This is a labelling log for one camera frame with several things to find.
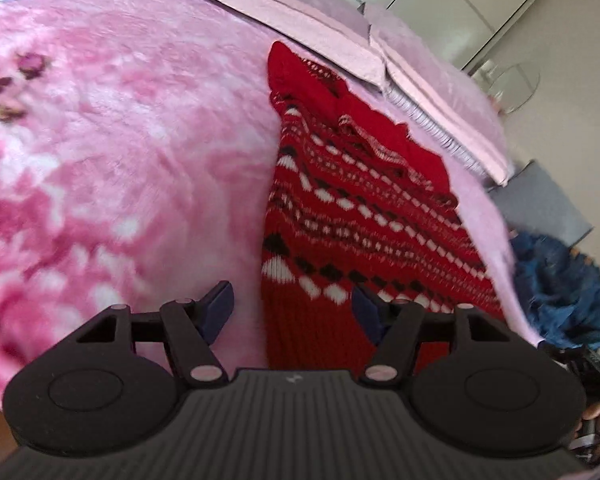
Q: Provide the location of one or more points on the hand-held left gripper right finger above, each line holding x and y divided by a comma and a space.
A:
367, 310

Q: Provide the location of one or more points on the pink quilt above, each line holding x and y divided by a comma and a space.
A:
305, 5

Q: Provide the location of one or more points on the grey cushion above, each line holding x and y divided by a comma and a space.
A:
545, 200

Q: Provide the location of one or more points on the red patterned knit sweater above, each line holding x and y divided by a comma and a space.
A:
355, 220

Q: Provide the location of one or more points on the pink floral blanket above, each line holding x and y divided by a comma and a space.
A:
130, 160

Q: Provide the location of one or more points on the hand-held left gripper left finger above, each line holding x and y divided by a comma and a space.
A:
220, 310

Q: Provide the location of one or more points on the oval mirror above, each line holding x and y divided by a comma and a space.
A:
517, 85

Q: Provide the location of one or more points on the small white tiered shelf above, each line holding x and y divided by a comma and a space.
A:
485, 69

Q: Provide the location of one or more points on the dark blue denim jeans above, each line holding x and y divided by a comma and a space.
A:
560, 290

